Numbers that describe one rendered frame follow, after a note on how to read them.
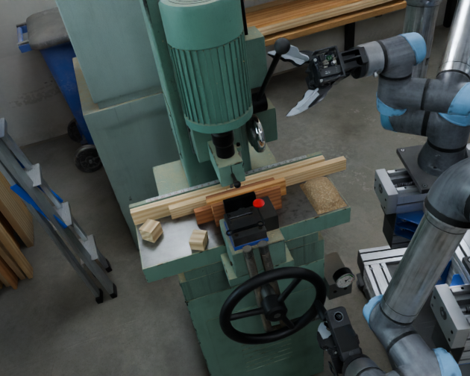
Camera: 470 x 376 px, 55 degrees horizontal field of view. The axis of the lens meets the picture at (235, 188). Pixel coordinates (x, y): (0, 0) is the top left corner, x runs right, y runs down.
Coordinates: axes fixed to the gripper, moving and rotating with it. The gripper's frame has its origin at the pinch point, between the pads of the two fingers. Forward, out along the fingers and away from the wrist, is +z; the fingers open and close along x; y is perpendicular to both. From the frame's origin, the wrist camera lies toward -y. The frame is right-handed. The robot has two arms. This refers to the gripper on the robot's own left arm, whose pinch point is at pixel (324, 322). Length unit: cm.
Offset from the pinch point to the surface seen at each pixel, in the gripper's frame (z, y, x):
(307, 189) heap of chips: 21.6, -29.7, 10.0
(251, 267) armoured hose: 3.7, -18.6, -14.0
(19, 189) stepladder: 81, -47, -85
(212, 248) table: 14.2, -23.1, -21.6
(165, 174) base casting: 63, -40, -29
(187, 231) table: 21.7, -27.6, -26.9
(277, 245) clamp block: 3.5, -22.3, -6.1
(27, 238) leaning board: 163, -14, -114
